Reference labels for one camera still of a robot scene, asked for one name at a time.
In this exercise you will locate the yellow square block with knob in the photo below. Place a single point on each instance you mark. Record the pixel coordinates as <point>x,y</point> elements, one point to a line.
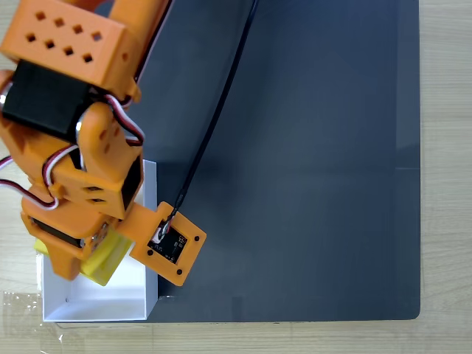
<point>105,262</point>

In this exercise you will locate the white open cardboard box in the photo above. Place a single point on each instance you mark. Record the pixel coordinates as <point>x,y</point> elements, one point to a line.
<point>110,304</point>

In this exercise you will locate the clear plastic tape sheet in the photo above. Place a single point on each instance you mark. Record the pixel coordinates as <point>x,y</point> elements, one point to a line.
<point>22,313</point>

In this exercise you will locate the dark grey table mat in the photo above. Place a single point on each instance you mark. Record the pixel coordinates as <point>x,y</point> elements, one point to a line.
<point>313,147</point>

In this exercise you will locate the orange camera mount with board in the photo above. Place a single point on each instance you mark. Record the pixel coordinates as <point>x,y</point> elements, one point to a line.
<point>142,223</point>

